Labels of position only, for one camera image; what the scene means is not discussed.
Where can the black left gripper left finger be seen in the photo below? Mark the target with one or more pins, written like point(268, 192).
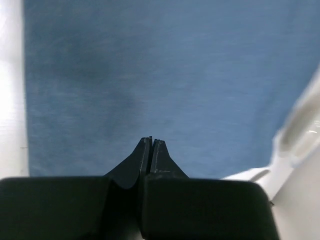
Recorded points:
point(105, 207)

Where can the white round plate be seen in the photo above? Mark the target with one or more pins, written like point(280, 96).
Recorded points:
point(292, 178)

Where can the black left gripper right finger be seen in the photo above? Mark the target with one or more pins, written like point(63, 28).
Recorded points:
point(176, 207)

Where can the blue cloth napkin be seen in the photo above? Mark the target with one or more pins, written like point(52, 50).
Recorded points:
point(214, 79)

